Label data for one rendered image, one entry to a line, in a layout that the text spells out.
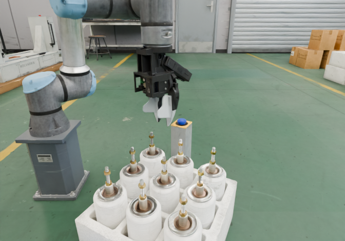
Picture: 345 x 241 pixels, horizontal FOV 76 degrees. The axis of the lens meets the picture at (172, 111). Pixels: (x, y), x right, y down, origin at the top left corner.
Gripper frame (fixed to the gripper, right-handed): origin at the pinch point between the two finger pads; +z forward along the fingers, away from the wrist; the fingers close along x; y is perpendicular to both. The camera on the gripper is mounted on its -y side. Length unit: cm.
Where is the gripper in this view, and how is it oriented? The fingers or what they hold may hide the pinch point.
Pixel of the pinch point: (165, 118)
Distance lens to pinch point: 62.1
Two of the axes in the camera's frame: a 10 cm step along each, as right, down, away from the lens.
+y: -7.0, 2.7, -6.6
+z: 0.0, 9.3, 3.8
